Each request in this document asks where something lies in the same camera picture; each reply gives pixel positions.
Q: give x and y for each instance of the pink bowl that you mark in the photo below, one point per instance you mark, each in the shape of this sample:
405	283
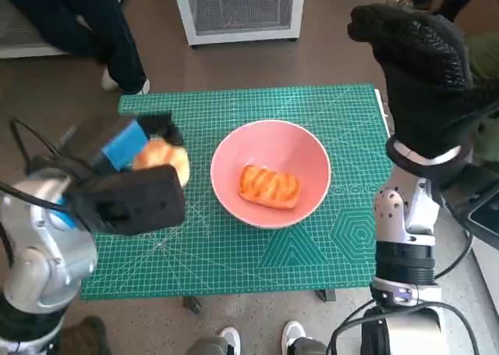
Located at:
234	156

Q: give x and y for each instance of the white mesh cabinet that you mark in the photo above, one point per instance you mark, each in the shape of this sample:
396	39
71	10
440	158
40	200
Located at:
19	31
241	4

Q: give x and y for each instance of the black table bracket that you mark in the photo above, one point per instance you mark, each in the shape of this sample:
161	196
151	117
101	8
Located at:
192	307
325	295

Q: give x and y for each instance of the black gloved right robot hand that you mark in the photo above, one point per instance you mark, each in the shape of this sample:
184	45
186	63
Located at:
421	82

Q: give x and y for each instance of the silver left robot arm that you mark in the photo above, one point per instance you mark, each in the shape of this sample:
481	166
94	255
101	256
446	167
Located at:
35	261

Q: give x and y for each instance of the green cutting mat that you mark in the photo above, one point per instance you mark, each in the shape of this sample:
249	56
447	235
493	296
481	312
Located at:
241	261

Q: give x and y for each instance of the round toy bread bun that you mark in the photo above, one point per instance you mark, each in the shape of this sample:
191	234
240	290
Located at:
163	156

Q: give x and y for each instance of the white panel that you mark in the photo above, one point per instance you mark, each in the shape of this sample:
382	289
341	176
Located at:
492	288

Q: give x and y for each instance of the grey leg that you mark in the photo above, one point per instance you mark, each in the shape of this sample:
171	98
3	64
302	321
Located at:
210	348
310	348

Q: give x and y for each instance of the rectangular striped toy bread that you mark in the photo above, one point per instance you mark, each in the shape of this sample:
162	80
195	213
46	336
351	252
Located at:
269	185

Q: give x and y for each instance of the white shoe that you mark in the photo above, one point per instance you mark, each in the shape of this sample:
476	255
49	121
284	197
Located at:
231	339
292	335

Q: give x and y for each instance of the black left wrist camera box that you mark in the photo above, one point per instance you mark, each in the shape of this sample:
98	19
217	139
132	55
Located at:
148	203

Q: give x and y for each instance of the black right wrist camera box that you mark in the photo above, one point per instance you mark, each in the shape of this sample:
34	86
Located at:
479	210

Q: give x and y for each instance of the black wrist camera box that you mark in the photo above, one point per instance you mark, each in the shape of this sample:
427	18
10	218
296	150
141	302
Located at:
479	210
148	203

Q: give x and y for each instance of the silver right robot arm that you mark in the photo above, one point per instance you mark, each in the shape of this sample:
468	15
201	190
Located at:
393	214

